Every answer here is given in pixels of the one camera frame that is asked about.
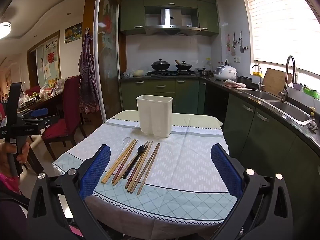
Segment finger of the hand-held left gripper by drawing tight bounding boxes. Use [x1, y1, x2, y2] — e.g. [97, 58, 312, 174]
[24, 115, 59, 130]
[21, 108, 49, 119]

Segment black wok with lid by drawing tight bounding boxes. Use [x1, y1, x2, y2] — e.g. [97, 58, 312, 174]
[151, 59, 171, 71]
[174, 60, 193, 71]

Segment wooden cutting board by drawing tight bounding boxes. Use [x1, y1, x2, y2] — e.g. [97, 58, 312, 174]
[262, 68, 293, 94]

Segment white plastic utensil holder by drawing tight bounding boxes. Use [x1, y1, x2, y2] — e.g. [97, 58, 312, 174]
[136, 95, 174, 138]

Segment green base cabinet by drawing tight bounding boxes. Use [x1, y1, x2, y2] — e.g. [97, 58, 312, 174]
[222, 92, 320, 240]
[120, 78, 207, 116]

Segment black plastic fork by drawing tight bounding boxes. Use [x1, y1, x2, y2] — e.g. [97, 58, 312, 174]
[122, 144, 148, 180]

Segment green plastic container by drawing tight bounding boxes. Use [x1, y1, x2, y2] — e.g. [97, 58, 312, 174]
[301, 84, 320, 99]

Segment white plastic bags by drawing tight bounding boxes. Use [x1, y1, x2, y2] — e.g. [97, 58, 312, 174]
[123, 68, 147, 78]

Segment grey rag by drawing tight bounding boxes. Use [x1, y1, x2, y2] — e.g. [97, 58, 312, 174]
[307, 121, 320, 133]

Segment checkered apron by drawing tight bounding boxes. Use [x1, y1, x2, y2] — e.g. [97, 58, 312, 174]
[78, 28, 100, 115]

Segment white window blind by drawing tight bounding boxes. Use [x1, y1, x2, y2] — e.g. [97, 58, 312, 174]
[241, 0, 320, 76]

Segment tall steel faucet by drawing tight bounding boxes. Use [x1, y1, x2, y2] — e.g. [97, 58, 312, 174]
[278, 55, 298, 102]

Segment white rice cooker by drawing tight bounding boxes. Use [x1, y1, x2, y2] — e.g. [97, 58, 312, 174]
[213, 65, 238, 81]

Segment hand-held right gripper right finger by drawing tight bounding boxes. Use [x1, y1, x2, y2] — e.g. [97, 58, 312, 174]
[211, 144, 294, 240]

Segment round ceiling lamp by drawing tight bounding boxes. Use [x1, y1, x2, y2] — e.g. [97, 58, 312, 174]
[0, 21, 12, 39]

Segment small steel faucet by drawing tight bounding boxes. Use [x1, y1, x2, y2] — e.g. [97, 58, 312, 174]
[251, 64, 263, 92]

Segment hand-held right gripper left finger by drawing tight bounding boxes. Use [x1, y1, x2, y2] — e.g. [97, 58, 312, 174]
[26, 144, 111, 240]

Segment cluttered dining table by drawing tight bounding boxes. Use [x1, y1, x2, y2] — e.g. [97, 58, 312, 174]
[17, 79, 66, 117]

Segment patterned white tablecloth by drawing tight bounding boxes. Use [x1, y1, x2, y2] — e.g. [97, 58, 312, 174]
[52, 110, 238, 238]

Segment gas stove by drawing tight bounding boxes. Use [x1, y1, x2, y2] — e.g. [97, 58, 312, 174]
[147, 70, 198, 77]

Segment steel double sink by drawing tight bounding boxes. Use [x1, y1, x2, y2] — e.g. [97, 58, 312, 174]
[241, 88, 313, 127]

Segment person's left hand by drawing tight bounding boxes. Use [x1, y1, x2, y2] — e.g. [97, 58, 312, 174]
[0, 142, 30, 174]

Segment black kitchen countertop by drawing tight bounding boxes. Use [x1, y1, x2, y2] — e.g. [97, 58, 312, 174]
[119, 73, 320, 142]

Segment steel range hood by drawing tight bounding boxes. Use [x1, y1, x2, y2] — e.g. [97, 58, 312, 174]
[144, 6, 202, 36]

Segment sliding glass door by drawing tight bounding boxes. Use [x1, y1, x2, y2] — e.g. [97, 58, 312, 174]
[94, 0, 121, 123]

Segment light bamboo chopstick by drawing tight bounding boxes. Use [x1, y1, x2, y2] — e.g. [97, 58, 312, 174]
[101, 138, 137, 184]

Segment pink cloth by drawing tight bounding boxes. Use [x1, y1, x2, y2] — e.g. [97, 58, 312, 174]
[224, 79, 247, 89]

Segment green wall cabinets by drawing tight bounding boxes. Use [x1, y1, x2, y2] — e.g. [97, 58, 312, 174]
[120, 0, 220, 37]

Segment red cushioned wooden chair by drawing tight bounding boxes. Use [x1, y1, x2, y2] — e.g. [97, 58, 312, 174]
[24, 85, 42, 97]
[41, 75, 86, 161]

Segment brown chopstick with red end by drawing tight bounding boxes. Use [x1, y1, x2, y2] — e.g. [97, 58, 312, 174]
[111, 139, 139, 184]

